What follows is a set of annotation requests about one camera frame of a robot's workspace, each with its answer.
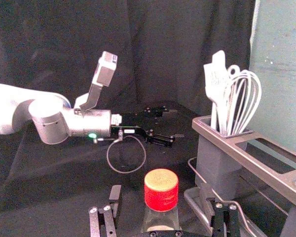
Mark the pale grey whisk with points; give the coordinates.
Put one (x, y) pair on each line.
(259, 93)

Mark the pale grey slotted turner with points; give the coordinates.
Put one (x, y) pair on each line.
(214, 90)

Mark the pale grey solid spatula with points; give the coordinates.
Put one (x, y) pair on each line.
(218, 57)

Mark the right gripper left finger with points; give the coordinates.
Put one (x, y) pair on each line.
(108, 222)

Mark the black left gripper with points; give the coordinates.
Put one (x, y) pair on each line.
(133, 123)

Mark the black table cloth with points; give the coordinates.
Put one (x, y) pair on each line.
(64, 185)

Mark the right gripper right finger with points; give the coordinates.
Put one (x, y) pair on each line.
(224, 219)

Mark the clear bottle with red cap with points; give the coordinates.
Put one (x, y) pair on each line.
(161, 192)

